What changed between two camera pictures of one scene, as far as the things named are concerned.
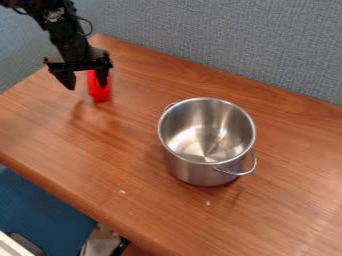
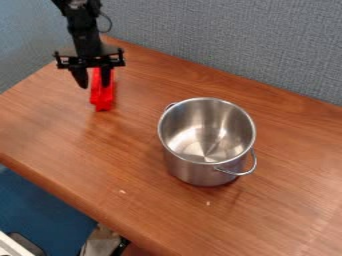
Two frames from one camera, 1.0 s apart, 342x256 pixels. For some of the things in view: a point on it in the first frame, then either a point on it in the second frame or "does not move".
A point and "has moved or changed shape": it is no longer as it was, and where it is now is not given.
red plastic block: x=101 y=92 has moved or changed shape
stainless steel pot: x=206 y=134 does not move
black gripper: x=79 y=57 → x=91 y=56
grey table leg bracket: x=105 y=243 does not move
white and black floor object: x=16 y=245 does not move
